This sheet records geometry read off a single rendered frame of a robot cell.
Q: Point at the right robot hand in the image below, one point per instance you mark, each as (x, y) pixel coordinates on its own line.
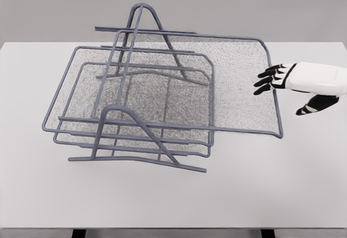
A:
(311, 78)

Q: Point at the large grey mesh tray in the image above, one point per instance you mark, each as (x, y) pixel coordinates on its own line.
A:
(244, 86)

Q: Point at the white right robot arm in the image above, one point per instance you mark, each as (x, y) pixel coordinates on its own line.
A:
(343, 80)

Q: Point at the small grey mesh tray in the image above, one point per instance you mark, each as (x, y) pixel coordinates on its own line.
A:
(200, 151)

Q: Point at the medium grey mesh tray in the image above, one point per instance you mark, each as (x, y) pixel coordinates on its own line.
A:
(77, 72)

